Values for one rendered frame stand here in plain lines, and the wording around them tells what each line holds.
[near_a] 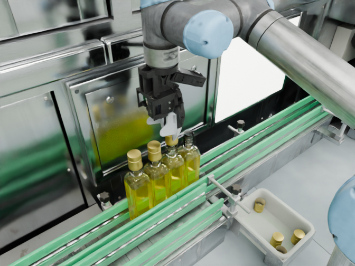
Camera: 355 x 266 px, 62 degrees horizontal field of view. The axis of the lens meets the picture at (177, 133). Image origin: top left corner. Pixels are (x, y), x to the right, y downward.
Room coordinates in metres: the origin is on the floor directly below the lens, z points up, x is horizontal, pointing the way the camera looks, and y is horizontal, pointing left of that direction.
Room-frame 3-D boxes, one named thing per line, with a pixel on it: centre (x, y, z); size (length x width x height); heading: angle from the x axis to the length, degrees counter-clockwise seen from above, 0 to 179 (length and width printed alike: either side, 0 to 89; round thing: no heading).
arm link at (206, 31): (0.53, -0.05, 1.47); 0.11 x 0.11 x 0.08; 41
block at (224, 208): (0.59, -0.14, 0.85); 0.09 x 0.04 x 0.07; 38
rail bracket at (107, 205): (0.55, 0.22, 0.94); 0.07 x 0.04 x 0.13; 38
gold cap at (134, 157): (0.54, 0.11, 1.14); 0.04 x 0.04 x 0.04
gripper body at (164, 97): (0.59, 0.04, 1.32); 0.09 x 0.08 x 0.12; 127
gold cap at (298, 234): (0.54, -0.39, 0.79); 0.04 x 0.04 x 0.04
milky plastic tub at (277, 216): (0.57, -0.31, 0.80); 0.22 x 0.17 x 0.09; 38
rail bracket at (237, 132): (0.89, -0.22, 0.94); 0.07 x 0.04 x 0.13; 38
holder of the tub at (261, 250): (0.59, -0.29, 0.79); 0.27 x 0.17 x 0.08; 38
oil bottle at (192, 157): (0.64, -0.03, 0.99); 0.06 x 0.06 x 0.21; 38
